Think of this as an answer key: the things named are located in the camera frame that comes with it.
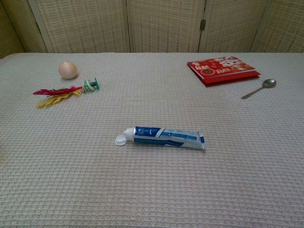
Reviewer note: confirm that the colourful feather shuttlecock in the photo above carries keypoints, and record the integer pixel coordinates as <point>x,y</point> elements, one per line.
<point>71,91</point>

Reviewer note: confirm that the brass screen hinge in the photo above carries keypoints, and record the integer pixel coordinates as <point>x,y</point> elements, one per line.
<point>202,25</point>

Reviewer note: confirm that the woven folding screen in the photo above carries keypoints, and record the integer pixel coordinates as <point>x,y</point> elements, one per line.
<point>83,26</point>

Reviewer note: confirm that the beige egg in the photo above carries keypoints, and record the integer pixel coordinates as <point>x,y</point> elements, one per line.
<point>68,70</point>

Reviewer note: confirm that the beige woven tablecloth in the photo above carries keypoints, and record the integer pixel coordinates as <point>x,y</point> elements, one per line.
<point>152,185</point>

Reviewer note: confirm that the metal spoon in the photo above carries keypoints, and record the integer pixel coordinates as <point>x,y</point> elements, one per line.
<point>269,83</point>

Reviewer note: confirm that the red desk calendar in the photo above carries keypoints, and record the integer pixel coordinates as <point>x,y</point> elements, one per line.
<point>221,71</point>

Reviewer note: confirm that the blue and white toothpaste tube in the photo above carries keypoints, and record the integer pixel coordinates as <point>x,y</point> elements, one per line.
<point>166,139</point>

